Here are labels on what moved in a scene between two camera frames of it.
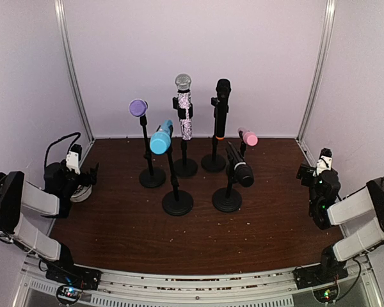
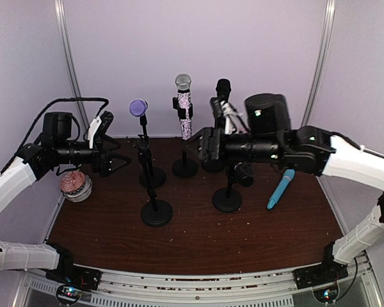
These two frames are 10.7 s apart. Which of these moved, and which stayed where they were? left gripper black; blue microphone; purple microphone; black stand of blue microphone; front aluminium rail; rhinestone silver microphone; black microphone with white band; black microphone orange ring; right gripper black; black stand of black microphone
Moved: black stand of blue microphone; blue microphone; left gripper black; right gripper black
Stayed: black microphone orange ring; rhinestone silver microphone; black microphone with white band; black stand of black microphone; front aluminium rail; purple microphone
